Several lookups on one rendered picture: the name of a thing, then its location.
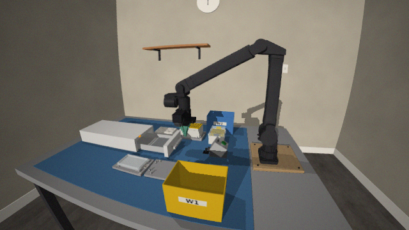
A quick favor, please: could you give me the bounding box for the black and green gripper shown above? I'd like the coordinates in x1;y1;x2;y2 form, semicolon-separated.
180;117;196;137

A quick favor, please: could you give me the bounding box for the white multiwell plate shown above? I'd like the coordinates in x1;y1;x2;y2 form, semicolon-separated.
117;154;149;171

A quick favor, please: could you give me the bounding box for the yellow open-top bin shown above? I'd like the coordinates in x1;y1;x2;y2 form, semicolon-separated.
162;160;228;222

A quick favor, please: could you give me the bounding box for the blue bench mat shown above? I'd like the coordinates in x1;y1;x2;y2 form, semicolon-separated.
33;127;254;230

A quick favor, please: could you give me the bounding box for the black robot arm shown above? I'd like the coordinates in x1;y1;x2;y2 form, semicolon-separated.
164;39;286;165

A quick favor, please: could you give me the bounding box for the white button box with green key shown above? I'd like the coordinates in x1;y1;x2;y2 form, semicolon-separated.
203;137;228;158

